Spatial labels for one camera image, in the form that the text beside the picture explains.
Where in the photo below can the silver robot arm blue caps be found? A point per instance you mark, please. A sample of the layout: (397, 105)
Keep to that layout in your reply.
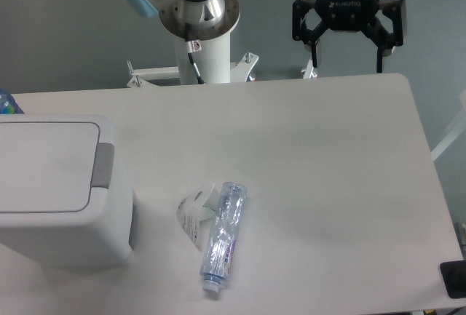
(382, 21)

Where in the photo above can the crumpled white paper wrapper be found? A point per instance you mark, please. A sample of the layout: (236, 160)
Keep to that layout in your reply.
(198, 206)

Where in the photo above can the white frame at right edge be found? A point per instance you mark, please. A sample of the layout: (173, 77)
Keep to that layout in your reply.
(452, 131)

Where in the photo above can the clear plastic water bottle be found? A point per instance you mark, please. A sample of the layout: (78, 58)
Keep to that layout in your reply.
(222, 240)

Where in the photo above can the black device at table edge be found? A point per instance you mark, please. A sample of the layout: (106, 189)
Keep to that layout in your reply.
(453, 273)

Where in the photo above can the white trash can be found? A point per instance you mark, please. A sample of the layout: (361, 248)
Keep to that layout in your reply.
(66, 197)

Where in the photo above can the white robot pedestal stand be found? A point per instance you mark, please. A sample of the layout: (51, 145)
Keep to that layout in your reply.
(199, 62)

